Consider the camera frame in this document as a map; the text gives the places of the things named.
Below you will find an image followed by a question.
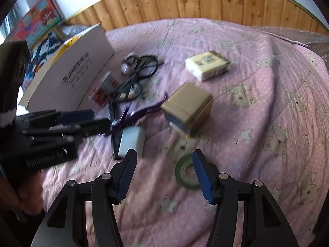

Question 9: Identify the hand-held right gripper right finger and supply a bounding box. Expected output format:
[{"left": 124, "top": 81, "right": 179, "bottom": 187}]
[{"left": 192, "top": 149, "right": 300, "bottom": 247}]

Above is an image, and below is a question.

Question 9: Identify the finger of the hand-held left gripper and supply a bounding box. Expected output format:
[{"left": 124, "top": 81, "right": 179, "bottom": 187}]
[
  {"left": 24, "top": 109, "right": 94, "bottom": 127},
  {"left": 23, "top": 118, "right": 112, "bottom": 142}
]

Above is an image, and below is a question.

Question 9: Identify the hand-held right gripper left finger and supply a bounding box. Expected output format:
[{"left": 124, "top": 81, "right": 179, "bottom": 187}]
[{"left": 31, "top": 149, "right": 138, "bottom": 247}]

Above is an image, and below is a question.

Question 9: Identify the white cardboard box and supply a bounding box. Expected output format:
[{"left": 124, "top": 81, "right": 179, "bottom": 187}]
[{"left": 19, "top": 23, "right": 115, "bottom": 112}]

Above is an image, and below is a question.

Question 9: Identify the person's left hand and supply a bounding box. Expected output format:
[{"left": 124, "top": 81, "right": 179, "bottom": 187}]
[{"left": 0, "top": 170, "right": 45, "bottom": 217}]

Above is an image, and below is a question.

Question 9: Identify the green tape roll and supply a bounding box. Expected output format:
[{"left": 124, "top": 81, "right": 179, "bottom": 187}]
[{"left": 175, "top": 153, "right": 203, "bottom": 190}]

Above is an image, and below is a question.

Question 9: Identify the red and white small box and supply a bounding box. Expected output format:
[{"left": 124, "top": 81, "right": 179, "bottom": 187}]
[{"left": 89, "top": 71, "right": 119, "bottom": 108}]

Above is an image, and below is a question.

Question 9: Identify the grey power adapter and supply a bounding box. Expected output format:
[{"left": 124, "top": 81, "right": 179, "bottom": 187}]
[{"left": 113, "top": 126, "right": 146, "bottom": 160}]

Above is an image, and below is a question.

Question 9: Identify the blue and white picture box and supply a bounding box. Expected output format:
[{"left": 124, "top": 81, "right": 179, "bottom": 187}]
[{"left": 22, "top": 29, "right": 65, "bottom": 91}]

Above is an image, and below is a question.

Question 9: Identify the pink bear print blanket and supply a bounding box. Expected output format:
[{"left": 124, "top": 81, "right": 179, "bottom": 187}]
[{"left": 41, "top": 18, "right": 329, "bottom": 247}]

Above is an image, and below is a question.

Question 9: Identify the brown cardboard box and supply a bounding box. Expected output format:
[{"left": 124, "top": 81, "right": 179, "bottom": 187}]
[{"left": 161, "top": 82, "right": 214, "bottom": 137}]

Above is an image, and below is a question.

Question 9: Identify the colourful picture box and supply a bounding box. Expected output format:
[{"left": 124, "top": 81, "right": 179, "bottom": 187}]
[{"left": 5, "top": 0, "right": 65, "bottom": 49}]

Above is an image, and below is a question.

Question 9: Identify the cream tissue packet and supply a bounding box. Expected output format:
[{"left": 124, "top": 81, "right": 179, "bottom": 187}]
[{"left": 185, "top": 51, "right": 230, "bottom": 82}]

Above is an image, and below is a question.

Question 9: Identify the wooden wall panelling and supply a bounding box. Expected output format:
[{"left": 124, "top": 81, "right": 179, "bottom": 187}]
[{"left": 65, "top": 0, "right": 326, "bottom": 35}]

